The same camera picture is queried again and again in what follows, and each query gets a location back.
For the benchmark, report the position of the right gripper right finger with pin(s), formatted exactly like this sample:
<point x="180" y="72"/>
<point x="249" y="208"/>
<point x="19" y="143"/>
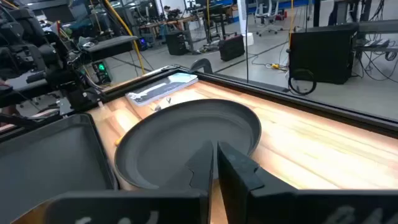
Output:
<point x="280" y="205"/>

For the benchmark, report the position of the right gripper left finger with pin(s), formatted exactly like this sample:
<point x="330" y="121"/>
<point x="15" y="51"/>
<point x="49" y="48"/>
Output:
<point x="174" y="205"/>

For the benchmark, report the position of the dark grey round plate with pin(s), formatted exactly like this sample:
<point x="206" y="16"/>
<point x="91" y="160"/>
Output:
<point x="174" y="140"/>

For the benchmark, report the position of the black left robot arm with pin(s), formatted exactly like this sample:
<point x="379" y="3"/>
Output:
<point x="53" y="53"/>

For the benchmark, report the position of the black plastic tray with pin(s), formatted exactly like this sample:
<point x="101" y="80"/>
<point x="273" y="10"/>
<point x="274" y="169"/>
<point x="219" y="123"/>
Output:
<point x="46" y="161"/>

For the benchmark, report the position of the book with waterfall cover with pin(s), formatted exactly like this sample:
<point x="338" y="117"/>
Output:
<point x="161" y="88"/>

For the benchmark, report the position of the black table clamp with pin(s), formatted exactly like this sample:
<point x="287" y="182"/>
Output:
<point x="201" y="63"/>

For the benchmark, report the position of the black box with green light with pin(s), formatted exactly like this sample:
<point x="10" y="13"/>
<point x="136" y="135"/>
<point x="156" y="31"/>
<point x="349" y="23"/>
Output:
<point x="101" y="73"/>

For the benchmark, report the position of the black computer tower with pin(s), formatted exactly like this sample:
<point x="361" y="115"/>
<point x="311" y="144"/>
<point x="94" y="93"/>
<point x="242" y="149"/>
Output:
<point x="175" y="43"/>
<point x="323" y="53"/>

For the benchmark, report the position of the black hard case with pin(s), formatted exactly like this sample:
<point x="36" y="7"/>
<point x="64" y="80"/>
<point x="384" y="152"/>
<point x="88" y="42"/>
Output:
<point x="231" y="48"/>

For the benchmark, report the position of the black desk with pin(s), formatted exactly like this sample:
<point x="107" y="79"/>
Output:
<point x="109" y="46"/>

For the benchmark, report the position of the wooden workbench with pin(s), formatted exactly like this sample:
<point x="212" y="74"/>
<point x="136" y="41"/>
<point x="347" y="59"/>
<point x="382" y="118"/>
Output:
<point x="168" y="23"/>

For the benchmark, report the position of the grey office chair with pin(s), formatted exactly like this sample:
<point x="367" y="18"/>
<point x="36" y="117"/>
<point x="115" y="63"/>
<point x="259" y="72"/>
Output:
<point x="267" y="12"/>

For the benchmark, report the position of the white pillar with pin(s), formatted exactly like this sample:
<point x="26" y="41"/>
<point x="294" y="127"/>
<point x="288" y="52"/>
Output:
<point x="243" y="15"/>

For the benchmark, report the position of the grey desk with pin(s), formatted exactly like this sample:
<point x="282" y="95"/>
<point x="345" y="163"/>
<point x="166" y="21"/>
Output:
<point x="377" y="26"/>

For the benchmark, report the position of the black aluminium table frame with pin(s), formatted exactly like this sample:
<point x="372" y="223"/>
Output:
<point x="311" y="104"/>

